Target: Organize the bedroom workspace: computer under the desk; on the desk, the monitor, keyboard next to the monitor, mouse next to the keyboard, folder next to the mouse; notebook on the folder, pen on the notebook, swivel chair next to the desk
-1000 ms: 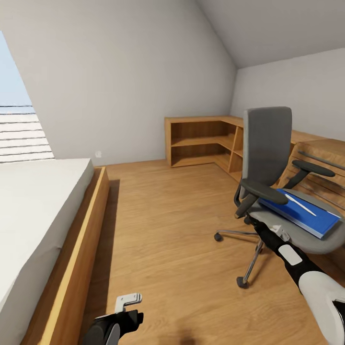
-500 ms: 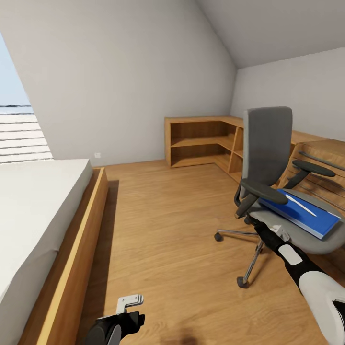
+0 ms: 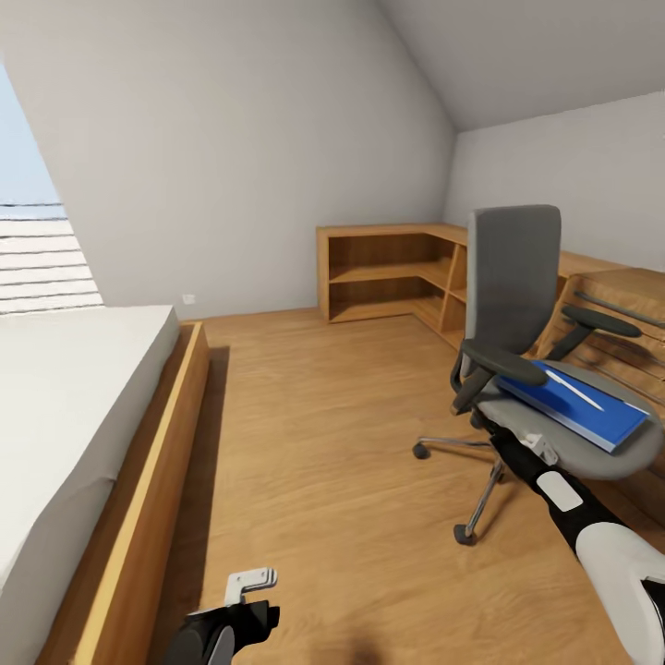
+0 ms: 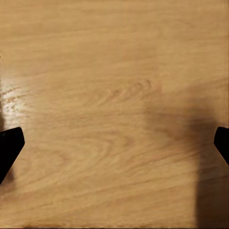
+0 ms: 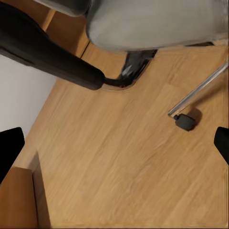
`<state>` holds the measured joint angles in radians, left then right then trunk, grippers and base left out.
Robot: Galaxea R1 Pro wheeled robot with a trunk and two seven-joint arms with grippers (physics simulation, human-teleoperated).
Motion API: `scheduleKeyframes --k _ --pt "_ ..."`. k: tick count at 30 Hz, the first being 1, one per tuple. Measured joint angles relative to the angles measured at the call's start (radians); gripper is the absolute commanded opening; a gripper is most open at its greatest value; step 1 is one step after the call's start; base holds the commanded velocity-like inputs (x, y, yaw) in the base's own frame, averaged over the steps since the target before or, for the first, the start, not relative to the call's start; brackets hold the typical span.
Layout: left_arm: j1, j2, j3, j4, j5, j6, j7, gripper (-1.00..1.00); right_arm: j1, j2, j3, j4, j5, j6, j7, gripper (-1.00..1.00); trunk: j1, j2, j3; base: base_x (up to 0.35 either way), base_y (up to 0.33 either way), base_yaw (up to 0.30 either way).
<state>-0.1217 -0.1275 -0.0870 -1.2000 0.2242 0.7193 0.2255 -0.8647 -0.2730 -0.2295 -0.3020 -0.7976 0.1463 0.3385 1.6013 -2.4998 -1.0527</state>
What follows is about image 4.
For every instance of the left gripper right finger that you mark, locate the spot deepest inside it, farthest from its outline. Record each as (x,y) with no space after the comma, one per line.
(221,142)

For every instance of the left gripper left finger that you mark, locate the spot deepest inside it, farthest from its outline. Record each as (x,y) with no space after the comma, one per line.
(11,143)

